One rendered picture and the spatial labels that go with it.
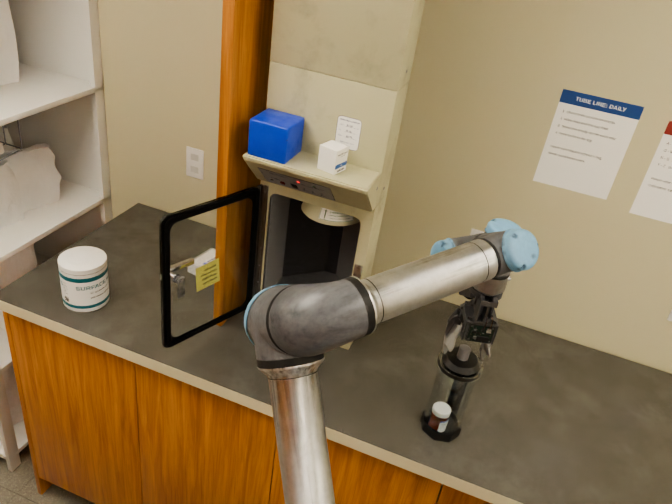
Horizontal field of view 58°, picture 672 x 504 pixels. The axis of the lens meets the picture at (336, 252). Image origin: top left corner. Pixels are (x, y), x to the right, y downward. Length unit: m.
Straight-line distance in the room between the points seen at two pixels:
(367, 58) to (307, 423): 0.81
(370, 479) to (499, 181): 0.93
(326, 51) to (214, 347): 0.86
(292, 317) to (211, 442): 1.01
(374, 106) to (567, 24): 0.59
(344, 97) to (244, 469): 1.09
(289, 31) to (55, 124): 1.35
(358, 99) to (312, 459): 0.81
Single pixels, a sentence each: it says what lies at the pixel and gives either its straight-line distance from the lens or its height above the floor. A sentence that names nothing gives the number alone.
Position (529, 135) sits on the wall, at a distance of 1.85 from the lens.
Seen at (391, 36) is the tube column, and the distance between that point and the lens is 1.40.
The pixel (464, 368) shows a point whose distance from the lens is 1.47.
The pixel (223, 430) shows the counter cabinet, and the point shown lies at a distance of 1.82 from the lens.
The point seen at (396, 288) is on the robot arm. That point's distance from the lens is 0.96.
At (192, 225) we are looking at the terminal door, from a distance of 1.52.
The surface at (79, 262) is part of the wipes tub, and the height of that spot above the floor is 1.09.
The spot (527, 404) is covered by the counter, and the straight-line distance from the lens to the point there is 1.81.
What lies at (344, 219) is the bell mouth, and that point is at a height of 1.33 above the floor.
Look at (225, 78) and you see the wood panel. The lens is 1.48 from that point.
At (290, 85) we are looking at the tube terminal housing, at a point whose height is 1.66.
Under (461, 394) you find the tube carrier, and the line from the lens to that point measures 1.51.
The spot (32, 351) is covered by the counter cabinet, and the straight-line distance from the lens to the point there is 2.11.
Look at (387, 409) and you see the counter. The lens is 1.65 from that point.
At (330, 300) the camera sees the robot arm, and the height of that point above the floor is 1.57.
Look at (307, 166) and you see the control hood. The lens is 1.46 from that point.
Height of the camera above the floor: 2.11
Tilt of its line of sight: 32 degrees down
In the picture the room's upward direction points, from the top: 9 degrees clockwise
